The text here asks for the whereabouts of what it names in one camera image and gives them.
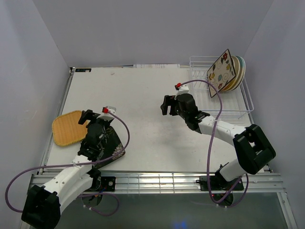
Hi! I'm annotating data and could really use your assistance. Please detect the black floral square plate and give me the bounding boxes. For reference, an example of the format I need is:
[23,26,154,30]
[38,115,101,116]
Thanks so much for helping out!
[82,126,126,167]

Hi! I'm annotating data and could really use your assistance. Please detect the square floral cream plate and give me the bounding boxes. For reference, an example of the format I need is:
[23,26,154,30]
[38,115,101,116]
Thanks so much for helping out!
[206,49,236,98]

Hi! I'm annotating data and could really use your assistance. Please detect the cream and yellow round plate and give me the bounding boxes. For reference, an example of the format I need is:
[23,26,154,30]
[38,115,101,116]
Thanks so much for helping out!
[223,56,241,91]

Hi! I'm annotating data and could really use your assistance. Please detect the cream and blue round plate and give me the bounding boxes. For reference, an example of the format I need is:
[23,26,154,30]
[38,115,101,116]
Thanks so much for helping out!
[234,56,245,89]

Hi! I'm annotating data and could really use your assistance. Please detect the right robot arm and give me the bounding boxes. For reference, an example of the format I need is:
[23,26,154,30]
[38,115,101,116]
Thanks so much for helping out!
[161,94,276,190]

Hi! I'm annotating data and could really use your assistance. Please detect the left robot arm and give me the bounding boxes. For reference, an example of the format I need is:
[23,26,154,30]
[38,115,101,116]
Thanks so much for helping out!
[21,106,116,229]

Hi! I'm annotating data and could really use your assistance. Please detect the yellow woven square mat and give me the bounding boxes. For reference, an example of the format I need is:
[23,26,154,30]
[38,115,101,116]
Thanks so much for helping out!
[52,110,88,146]

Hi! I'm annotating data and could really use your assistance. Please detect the papers at table back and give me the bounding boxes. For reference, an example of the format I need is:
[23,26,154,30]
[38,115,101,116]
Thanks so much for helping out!
[133,64,180,69]

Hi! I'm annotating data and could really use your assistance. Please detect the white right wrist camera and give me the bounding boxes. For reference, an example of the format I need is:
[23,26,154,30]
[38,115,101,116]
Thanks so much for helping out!
[175,83,189,96]

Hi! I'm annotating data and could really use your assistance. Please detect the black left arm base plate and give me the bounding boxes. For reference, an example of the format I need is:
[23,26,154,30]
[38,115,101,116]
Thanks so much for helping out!
[95,177,116,192]

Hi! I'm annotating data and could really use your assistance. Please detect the white wire dish rack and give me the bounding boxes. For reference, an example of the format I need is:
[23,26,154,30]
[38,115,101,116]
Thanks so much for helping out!
[189,56,254,121]

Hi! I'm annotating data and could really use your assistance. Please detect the aluminium table frame rail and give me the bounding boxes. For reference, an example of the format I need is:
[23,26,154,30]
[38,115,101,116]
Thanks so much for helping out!
[27,173,286,195]

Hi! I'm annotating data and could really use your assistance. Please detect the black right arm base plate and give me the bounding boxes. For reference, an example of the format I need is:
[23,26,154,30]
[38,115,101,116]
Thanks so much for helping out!
[195,176,244,207]

